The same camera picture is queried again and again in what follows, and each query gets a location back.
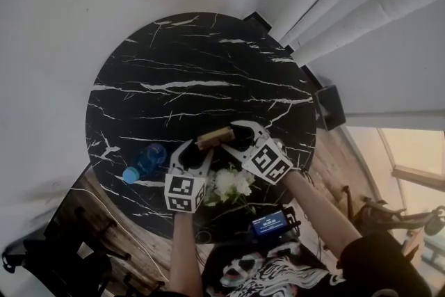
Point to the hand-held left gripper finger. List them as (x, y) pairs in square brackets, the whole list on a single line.
[(206, 167), (175, 160)]

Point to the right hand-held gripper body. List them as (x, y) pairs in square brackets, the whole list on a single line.
[(267, 161)]

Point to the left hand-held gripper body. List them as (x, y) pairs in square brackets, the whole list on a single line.
[(182, 191)]

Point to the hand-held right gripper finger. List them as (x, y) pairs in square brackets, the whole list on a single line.
[(257, 132), (240, 154)]

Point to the small wooden box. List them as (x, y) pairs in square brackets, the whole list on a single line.
[(215, 138)]

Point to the person's left forearm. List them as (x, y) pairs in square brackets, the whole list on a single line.
[(184, 247)]

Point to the person's right forearm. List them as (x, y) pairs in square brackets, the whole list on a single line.
[(320, 212)]

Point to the round black marble table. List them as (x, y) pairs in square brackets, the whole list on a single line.
[(194, 62)]

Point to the blue plastic bottle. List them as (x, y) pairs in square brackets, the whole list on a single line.
[(147, 160)]

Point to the white flower bouquet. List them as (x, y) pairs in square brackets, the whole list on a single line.
[(231, 182)]

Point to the small black screen device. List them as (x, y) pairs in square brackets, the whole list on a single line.
[(269, 223)]

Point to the black floor bin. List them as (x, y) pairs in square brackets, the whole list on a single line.
[(330, 108)]

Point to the black printed shirt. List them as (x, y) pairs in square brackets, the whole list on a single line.
[(278, 274)]

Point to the wooden chair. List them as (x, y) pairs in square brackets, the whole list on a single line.
[(382, 214)]

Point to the black office chair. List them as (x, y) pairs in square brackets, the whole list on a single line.
[(69, 261)]

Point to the bright window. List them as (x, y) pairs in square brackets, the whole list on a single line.
[(417, 153)]

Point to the thick white pipe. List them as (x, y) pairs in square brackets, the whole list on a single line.
[(375, 14)]

